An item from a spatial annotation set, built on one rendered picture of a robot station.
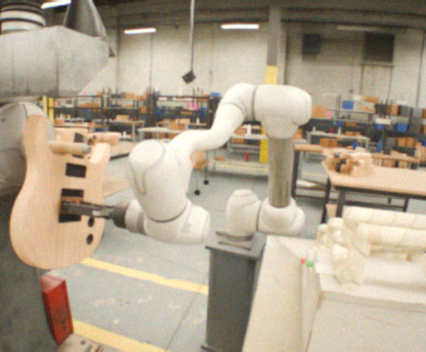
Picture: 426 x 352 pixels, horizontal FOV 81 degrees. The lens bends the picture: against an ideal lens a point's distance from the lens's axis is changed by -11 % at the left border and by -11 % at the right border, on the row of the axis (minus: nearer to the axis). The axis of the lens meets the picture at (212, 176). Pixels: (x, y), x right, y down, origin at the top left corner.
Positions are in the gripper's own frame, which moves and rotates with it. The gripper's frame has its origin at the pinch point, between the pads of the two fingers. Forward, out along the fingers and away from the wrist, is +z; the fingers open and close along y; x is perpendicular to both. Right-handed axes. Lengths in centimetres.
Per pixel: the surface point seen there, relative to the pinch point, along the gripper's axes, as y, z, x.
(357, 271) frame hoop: -21, -71, -1
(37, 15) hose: -23, 2, 46
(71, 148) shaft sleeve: -6.5, -2.5, 15.8
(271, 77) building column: 619, -6, 319
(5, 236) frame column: 2.4, 31.8, -15.1
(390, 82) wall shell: 1000, -436, 496
